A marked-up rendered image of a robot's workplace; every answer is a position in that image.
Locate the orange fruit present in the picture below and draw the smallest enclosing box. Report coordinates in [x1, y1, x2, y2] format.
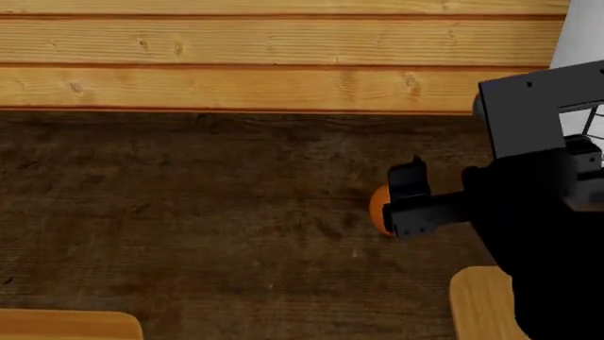
[368, 184, 395, 238]

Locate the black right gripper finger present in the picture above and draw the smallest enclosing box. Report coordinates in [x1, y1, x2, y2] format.
[382, 190, 469, 241]
[387, 155, 433, 206]

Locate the light wooden cutting board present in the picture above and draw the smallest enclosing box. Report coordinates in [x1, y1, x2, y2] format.
[448, 265, 535, 340]
[0, 307, 144, 340]

